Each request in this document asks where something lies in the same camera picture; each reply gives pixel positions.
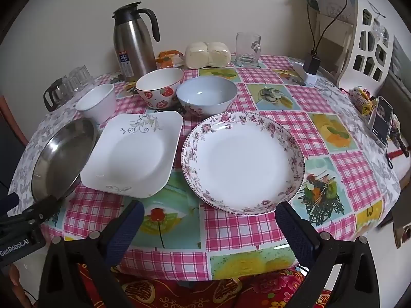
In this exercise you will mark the white lattice wooden shelf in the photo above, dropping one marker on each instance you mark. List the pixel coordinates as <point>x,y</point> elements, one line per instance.
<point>350,67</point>

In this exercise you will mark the stainless steel pan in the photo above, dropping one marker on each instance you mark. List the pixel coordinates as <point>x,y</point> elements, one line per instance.
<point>61,157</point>

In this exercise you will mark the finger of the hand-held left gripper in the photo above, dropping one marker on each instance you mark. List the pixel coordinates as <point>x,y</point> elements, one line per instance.
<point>45,208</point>
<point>9,201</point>

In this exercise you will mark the small clear glass cup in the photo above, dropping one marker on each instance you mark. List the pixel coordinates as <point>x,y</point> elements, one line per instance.
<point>85,73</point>
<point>85,89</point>
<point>72,81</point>

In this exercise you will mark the pink checked tablecloth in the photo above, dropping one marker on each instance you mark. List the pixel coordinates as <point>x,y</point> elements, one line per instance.
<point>289,122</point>

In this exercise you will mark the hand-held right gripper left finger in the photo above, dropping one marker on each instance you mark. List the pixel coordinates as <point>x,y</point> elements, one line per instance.
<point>128,227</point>

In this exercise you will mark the yellow snack packet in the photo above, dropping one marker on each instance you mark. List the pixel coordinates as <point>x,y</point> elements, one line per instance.
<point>362,101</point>

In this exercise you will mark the smartphone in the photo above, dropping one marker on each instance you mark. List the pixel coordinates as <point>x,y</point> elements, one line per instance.
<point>382,122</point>

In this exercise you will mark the strawberry print bowl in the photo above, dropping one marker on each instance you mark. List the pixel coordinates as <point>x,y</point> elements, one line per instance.
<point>160,94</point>

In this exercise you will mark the clear glass mug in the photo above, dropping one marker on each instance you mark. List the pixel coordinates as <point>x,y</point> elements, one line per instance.
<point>245,51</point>

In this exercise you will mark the person's left hand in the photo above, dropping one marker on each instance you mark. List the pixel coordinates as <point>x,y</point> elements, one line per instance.
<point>14,274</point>

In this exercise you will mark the orange snack packet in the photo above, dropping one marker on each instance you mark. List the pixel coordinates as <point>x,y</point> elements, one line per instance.
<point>167,59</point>

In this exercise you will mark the white cup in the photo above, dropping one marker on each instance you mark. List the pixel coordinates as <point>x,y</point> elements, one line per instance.
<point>98,106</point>

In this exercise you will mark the black charger adapter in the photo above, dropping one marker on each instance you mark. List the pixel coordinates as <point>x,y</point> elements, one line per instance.
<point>311,64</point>

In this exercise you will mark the floral rim round plate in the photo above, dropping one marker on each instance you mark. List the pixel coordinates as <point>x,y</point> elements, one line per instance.
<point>240,163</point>

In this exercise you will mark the white square plate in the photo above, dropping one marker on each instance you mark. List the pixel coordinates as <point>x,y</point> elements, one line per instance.
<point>128,157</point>

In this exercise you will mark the floral cloth bundle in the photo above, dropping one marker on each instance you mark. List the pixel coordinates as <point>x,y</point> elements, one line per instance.
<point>334,3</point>

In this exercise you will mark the light blue bowl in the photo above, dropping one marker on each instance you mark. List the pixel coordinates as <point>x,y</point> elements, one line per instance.
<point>205,91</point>

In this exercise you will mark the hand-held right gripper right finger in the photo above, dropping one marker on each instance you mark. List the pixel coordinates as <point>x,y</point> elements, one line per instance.
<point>293,231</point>

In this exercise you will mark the stainless steel thermos jug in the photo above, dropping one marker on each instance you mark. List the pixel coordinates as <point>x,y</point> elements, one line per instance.
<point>131,48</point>

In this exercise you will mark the bag of steamed buns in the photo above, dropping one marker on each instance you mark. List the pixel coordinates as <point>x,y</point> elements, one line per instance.
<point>205,56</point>

